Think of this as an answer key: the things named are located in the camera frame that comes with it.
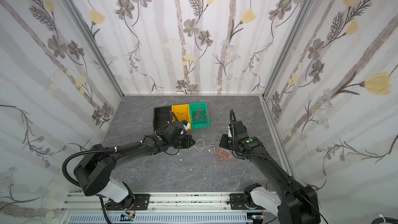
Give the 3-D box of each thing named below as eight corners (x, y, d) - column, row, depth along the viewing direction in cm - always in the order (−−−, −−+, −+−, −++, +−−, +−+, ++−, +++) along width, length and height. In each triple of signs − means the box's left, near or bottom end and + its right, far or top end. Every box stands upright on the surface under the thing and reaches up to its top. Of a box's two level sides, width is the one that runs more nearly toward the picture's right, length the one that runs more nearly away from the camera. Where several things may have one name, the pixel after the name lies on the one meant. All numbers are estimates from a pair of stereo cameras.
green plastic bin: (188, 128, 104) (188, 122, 98) (190, 109, 115) (189, 102, 109) (208, 129, 104) (209, 122, 98) (208, 109, 115) (208, 102, 109)
